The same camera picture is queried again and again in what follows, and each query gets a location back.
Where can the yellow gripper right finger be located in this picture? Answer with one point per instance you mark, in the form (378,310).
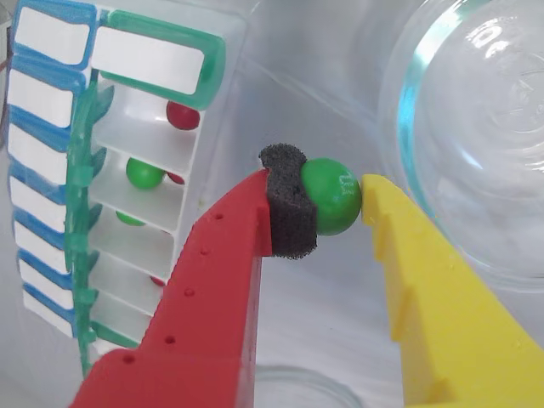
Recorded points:
(446,319)

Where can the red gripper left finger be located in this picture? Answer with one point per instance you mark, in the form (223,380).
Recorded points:
(204,319)

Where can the red candy pill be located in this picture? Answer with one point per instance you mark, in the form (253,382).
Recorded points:
(157,280)
(183,115)
(176,178)

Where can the green candy pill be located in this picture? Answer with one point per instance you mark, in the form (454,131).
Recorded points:
(144,173)
(129,219)
(333,197)

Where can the blue green pill organizer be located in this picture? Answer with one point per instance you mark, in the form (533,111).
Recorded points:
(144,59)

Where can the clear glass bowl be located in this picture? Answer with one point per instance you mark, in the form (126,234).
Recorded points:
(489,127)
(297,382)

